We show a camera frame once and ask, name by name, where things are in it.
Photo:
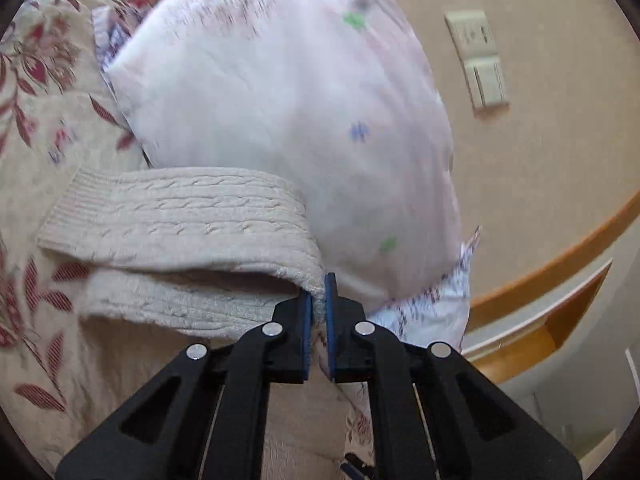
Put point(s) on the wooden bed frame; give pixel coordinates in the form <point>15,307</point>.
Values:
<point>545,290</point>

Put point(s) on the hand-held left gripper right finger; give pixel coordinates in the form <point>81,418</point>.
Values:
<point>330,330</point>

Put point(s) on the white floral pillow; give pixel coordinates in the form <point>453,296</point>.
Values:
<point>290,120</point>

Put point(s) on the white wall outlet plate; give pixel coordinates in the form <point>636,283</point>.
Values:
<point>470,34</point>

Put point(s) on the beige red floral blanket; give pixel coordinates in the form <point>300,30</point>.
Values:
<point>55,240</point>

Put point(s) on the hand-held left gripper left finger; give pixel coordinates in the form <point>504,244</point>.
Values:
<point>306,330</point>

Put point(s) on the white wall switch plate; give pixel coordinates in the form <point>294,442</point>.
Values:
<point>486,82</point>

